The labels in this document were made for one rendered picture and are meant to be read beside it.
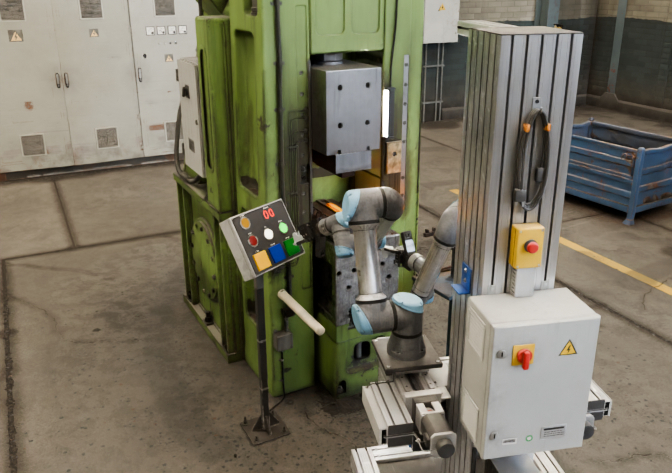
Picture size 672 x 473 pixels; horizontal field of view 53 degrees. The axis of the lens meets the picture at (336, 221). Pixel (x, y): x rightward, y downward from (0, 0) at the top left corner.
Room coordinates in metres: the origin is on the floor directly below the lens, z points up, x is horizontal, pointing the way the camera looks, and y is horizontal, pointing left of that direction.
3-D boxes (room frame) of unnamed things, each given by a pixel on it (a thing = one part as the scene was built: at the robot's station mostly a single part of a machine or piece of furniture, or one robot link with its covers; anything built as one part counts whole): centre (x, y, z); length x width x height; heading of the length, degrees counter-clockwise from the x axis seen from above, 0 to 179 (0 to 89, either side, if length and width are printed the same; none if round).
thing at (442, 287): (3.28, -0.65, 0.65); 0.40 x 0.30 x 0.02; 122
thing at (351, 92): (3.42, -0.03, 1.56); 0.42 x 0.39 x 0.40; 28
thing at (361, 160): (3.40, 0.01, 1.32); 0.42 x 0.20 x 0.10; 28
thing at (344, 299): (3.44, -0.03, 0.69); 0.56 x 0.38 x 0.45; 28
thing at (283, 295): (2.98, 0.17, 0.62); 0.44 x 0.05 x 0.05; 28
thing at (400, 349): (2.28, -0.27, 0.87); 0.15 x 0.15 x 0.10
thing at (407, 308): (2.28, -0.26, 0.98); 0.13 x 0.12 x 0.14; 105
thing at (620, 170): (6.52, -2.72, 0.36); 1.20 x 0.80 x 0.72; 31
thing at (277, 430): (2.89, 0.37, 0.05); 0.22 x 0.22 x 0.09; 28
